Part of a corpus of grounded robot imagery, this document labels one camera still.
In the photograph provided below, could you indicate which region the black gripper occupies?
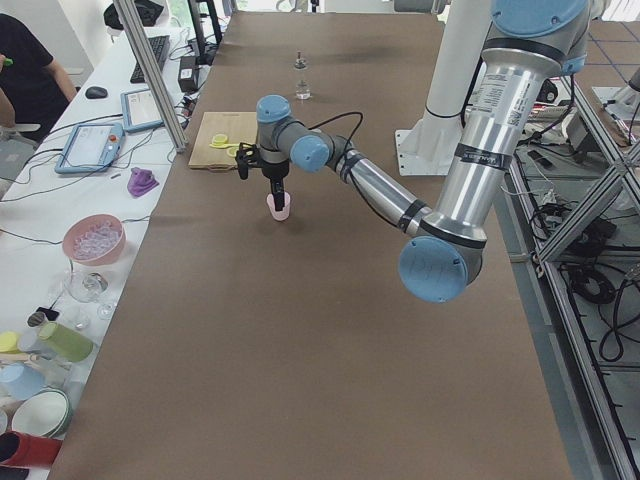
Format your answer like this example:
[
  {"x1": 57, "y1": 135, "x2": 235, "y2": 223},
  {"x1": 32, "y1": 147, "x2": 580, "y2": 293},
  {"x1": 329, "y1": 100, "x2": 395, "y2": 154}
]
[{"x1": 261, "y1": 161, "x2": 287, "y2": 210}]

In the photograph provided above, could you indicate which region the pink plastic cup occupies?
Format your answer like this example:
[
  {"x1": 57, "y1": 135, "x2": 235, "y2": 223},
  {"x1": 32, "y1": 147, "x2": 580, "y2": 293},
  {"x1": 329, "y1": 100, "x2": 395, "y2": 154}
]
[{"x1": 265, "y1": 193, "x2": 293, "y2": 222}]

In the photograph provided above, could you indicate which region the glass sauce bottle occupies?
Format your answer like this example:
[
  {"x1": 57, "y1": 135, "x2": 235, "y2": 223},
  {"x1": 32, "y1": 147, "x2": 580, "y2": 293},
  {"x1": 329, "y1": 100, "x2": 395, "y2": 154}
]
[{"x1": 294, "y1": 51, "x2": 311, "y2": 100}]

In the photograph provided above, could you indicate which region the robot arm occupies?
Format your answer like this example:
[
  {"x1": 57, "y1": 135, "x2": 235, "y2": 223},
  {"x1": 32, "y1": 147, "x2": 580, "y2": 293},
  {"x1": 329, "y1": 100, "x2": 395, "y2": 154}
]
[{"x1": 255, "y1": 1, "x2": 598, "y2": 303}]

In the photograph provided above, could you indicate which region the green cup lying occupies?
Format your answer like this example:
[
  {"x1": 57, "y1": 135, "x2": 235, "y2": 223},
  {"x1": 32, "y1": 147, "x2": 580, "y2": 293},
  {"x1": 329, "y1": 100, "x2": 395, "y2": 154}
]
[{"x1": 37, "y1": 322, "x2": 94, "y2": 363}]

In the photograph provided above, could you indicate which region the yellow cup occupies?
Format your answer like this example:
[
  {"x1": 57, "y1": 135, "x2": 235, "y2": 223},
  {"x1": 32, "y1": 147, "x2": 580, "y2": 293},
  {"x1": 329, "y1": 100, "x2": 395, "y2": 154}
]
[{"x1": 0, "y1": 331, "x2": 21, "y2": 354}]

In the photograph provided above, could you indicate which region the light blue cup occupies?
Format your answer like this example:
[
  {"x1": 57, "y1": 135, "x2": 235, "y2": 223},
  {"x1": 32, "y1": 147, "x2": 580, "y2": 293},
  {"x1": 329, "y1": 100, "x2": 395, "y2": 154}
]
[{"x1": 1, "y1": 363, "x2": 45, "y2": 400}]

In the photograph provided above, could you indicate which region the yellow plastic knife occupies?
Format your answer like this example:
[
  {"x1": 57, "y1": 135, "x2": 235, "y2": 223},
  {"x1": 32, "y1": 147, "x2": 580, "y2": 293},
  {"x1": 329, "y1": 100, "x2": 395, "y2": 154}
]
[{"x1": 209, "y1": 143, "x2": 239, "y2": 149}]

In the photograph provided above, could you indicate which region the wooden cutting board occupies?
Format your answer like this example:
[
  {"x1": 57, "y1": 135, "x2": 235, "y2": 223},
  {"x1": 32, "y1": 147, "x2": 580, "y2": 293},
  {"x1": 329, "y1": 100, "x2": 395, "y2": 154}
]
[{"x1": 188, "y1": 111, "x2": 257, "y2": 171}]

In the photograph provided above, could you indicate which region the lemon slice on knife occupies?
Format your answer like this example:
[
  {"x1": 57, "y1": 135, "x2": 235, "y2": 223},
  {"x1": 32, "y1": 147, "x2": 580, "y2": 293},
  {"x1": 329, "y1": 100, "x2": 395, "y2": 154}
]
[{"x1": 211, "y1": 133, "x2": 228, "y2": 144}]

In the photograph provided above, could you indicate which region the purple cloth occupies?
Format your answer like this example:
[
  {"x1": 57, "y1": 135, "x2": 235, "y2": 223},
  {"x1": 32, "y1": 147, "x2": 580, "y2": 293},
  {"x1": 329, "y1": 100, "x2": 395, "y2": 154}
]
[{"x1": 127, "y1": 167, "x2": 159, "y2": 198}]

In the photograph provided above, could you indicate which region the black power adapter box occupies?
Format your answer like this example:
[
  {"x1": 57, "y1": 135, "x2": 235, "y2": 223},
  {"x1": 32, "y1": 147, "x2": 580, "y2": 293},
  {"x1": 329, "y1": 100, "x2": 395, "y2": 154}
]
[{"x1": 178, "y1": 56, "x2": 200, "y2": 93}]

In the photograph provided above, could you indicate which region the far teach pendant tablet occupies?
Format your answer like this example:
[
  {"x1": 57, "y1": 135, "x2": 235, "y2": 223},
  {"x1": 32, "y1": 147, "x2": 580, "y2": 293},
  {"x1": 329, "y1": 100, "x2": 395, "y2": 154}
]
[{"x1": 120, "y1": 89, "x2": 164, "y2": 133}]

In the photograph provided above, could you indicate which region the teach pendant tablet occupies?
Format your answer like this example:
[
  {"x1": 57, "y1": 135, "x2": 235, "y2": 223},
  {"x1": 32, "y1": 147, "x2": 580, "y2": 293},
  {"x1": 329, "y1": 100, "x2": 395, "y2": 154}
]
[
  {"x1": 54, "y1": 123, "x2": 124, "y2": 175},
  {"x1": 120, "y1": 89, "x2": 164, "y2": 133}
]

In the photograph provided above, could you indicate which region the black keyboard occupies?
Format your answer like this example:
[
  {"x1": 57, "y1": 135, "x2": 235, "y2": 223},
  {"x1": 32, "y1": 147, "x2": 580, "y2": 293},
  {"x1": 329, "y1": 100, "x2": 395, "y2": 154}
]
[{"x1": 129, "y1": 34, "x2": 172, "y2": 84}]

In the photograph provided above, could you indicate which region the near teach pendant tablet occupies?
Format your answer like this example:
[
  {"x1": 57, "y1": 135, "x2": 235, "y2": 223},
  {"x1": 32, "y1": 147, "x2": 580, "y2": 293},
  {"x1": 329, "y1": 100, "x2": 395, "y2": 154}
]
[{"x1": 54, "y1": 123, "x2": 124, "y2": 175}]

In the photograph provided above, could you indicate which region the pink bowl with plastic pieces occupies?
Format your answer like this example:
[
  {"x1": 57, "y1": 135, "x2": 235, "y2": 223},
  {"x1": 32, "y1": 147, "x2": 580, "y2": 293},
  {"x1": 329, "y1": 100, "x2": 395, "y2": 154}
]
[{"x1": 62, "y1": 214, "x2": 126, "y2": 266}]

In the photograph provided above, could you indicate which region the black computer mouse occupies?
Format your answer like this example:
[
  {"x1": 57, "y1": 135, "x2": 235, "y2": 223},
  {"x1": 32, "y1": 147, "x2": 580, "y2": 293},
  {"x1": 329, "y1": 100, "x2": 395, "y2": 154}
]
[{"x1": 85, "y1": 86, "x2": 108, "y2": 99}]

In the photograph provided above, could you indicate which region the wine glass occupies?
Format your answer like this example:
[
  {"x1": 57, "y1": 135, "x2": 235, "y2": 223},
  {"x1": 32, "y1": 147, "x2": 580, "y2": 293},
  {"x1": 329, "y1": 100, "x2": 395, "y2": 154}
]
[{"x1": 65, "y1": 272, "x2": 117, "y2": 320}]

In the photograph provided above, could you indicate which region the person in black shirt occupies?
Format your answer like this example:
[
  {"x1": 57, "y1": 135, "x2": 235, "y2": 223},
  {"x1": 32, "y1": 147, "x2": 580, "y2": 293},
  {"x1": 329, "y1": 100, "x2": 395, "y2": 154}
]
[{"x1": 1, "y1": 14, "x2": 77, "y2": 142}]

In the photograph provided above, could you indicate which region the white green bowl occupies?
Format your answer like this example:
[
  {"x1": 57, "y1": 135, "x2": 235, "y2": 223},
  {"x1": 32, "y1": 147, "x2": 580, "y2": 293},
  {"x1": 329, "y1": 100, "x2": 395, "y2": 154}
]
[{"x1": 11, "y1": 389, "x2": 72, "y2": 438}]

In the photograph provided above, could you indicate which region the red bowl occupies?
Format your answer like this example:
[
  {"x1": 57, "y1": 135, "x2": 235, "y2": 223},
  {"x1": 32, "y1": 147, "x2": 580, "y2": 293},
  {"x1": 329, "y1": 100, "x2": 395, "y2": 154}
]
[{"x1": 1, "y1": 431, "x2": 62, "y2": 468}]

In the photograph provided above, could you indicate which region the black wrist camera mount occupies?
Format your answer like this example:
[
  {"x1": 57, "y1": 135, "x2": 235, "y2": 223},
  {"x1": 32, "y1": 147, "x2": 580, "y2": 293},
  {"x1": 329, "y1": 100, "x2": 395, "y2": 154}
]
[{"x1": 235, "y1": 142, "x2": 261, "y2": 180}]

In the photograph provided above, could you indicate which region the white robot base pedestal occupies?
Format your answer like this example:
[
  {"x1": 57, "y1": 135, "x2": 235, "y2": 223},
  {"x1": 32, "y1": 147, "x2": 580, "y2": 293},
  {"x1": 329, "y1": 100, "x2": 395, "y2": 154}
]
[{"x1": 395, "y1": 0, "x2": 491, "y2": 176}]

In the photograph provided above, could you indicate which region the aluminium frame post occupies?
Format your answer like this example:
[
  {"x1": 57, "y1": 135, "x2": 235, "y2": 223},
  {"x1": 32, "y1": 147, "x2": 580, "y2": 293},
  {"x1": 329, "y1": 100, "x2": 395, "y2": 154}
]
[{"x1": 113, "y1": 0, "x2": 187, "y2": 153}]

